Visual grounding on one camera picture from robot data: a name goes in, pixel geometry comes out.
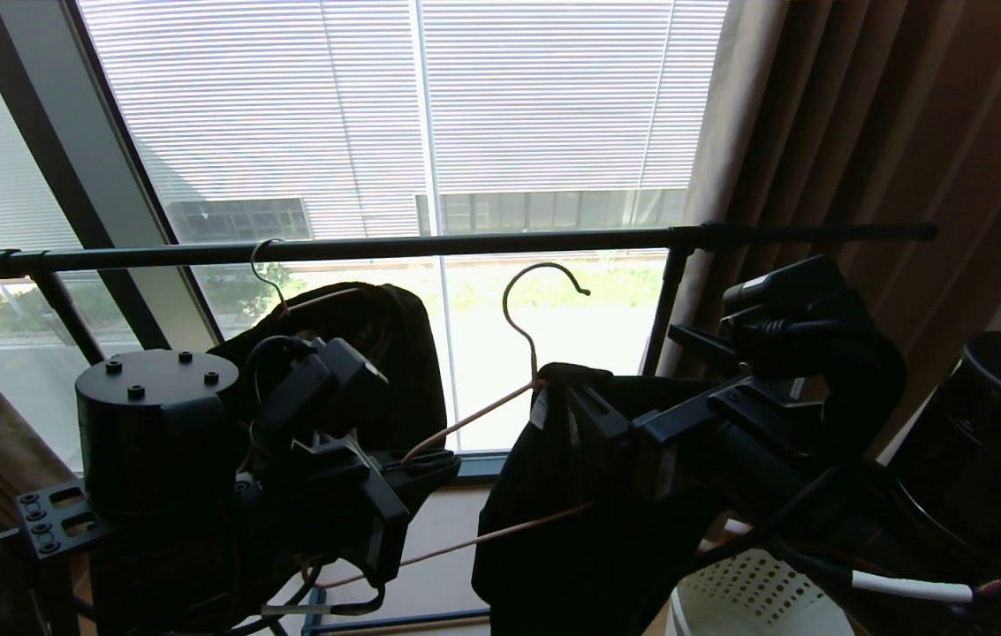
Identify pink clothes hanger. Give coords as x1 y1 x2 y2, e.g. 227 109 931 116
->
250 238 377 319
315 262 596 591

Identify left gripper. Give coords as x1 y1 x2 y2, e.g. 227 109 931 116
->
235 431 462 586

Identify black shorts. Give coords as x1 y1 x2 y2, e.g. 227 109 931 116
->
209 283 450 456

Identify window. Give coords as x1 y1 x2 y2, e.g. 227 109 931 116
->
0 0 731 482

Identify black clothes rack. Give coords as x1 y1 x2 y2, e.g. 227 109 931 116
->
0 221 940 636

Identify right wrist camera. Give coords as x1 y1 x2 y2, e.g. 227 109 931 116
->
719 256 907 425

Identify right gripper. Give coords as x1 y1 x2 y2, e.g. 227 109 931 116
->
564 323 823 535

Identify black cable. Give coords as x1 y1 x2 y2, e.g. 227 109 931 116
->
226 565 388 636
244 334 317 403
641 464 978 636

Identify black garment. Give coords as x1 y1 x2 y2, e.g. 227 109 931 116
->
471 362 731 636

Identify white laundry basket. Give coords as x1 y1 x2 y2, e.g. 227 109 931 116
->
666 548 856 636

